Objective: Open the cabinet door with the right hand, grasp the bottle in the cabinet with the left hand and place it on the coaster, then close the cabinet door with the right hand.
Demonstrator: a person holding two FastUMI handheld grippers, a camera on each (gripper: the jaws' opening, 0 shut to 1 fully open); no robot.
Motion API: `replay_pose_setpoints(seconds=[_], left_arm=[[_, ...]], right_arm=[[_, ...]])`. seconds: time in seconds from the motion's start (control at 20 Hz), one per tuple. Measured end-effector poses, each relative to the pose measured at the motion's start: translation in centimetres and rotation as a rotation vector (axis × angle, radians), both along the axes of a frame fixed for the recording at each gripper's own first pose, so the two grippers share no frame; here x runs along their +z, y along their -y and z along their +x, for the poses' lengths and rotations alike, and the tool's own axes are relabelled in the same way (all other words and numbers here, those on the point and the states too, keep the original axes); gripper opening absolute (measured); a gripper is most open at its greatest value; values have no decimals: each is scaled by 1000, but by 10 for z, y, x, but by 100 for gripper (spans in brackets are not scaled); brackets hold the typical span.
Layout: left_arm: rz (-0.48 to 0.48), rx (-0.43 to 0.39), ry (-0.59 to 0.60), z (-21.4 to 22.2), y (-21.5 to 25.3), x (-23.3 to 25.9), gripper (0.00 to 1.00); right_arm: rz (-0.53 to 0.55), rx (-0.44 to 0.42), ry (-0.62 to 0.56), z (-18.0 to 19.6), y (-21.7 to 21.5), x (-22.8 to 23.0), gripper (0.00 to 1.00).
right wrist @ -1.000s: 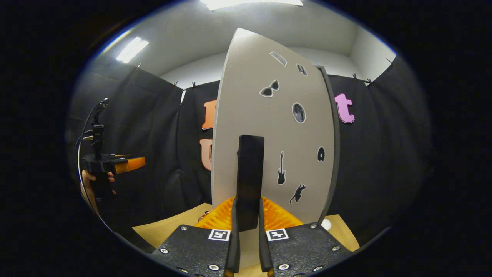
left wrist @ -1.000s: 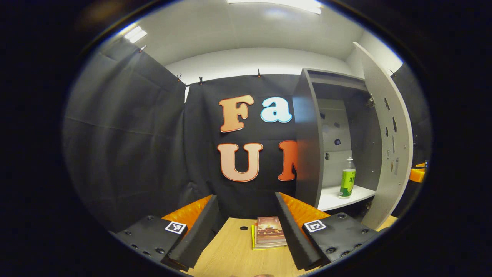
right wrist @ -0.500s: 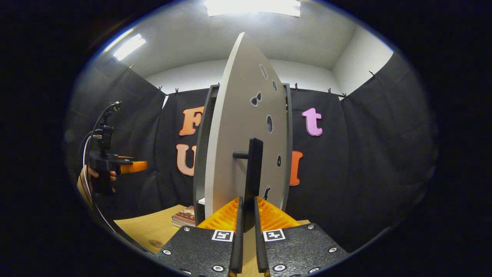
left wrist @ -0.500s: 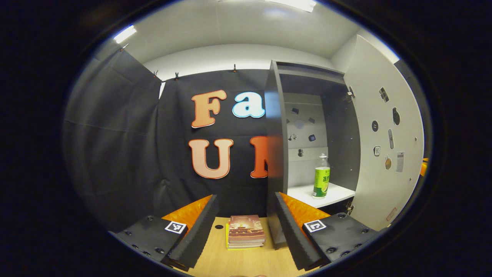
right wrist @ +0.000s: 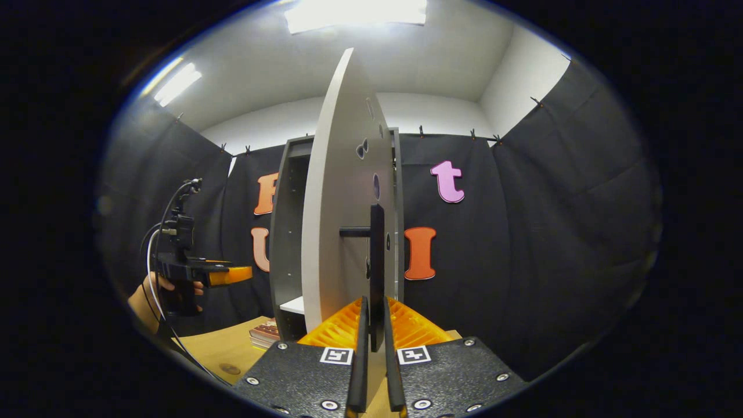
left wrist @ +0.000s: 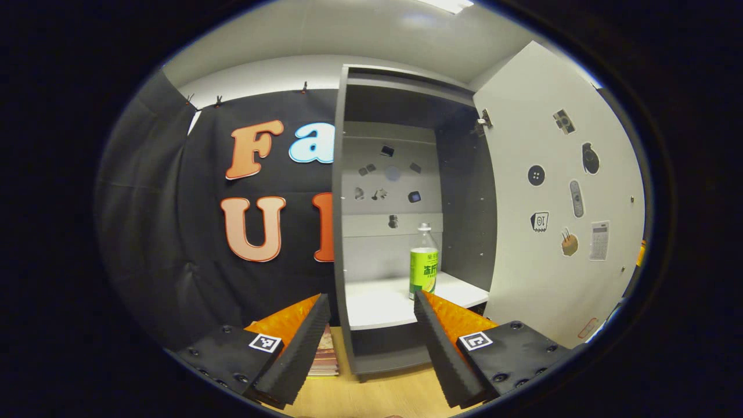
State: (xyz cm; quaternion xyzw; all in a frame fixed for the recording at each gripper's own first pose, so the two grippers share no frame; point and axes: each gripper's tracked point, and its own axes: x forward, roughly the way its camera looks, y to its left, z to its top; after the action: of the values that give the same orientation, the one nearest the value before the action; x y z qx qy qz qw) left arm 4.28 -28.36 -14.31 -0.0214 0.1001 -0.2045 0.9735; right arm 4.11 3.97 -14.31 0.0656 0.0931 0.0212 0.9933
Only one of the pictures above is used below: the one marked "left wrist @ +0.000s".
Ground large ceiling light panel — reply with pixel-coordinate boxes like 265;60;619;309
418;0;474;15

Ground black backdrop cloth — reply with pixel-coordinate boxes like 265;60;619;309
96;70;654;352

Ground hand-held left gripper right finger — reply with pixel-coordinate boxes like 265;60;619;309
413;290;587;410

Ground dark grey cabinet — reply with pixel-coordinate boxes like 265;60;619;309
332;64;499;383

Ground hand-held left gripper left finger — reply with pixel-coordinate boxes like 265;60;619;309
177;293;331;410

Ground stack of pink books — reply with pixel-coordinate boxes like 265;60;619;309
306;324;340;378

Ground beige cabinet door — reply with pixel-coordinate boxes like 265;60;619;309
473;41;646;349

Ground green label bottle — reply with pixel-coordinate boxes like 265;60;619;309
409;223;440;301

